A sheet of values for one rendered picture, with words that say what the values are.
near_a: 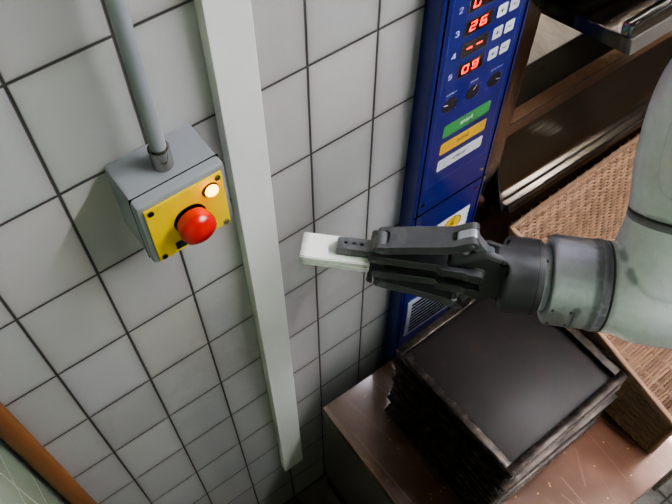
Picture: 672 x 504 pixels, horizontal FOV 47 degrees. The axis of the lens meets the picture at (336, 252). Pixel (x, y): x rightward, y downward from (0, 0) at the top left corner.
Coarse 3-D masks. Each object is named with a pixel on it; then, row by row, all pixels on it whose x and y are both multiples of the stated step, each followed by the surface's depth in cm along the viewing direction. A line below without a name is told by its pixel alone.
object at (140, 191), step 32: (192, 128) 80; (128, 160) 78; (192, 160) 78; (128, 192) 76; (160, 192) 76; (192, 192) 77; (224, 192) 81; (128, 224) 84; (160, 224) 78; (224, 224) 85; (160, 256) 82
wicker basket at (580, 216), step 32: (608, 160) 163; (576, 192) 162; (608, 192) 170; (512, 224) 154; (544, 224) 161; (576, 224) 169; (608, 224) 178; (608, 352) 149; (640, 352) 168; (640, 384) 146; (640, 416) 152
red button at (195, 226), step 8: (192, 208) 79; (200, 208) 79; (184, 216) 78; (192, 216) 78; (200, 216) 78; (208, 216) 78; (184, 224) 78; (192, 224) 78; (200, 224) 78; (208, 224) 78; (216, 224) 80; (184, 232) 78; (192, 232) 78; (200, 232) 78; (208, 232) 79; (184, 240) 79; (192, 240) 79; (200, 240) 79
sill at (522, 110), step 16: (560, 48) 134; (576, 48) 134; (592, 48) 134; (608, 48) 134; (544, 64) 132; (560, 64) 132; (576, 64) 132; (592, 64) 133; (608, 64) 137; (528, 80) 130; (544, 80) 130; (560, 80) 130; (576, 80) 133; (528, 96) 128; (544, 96) 130; (528, 112) 130
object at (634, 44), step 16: (560, 0) 108; (576, 0) 107; (592, 0) 107; (608, 0) 106; (624, 0) 106; (640, 0) 105; (656, 0) 105; (560, 16) 108; (576, 16) 105; (592, 16) 104; (608, 16) 104; (624, 16) 103; (592, 32) 104; (608, 32) 102; (656, 32) 102; (624, 48) 101; (640, 48) 102
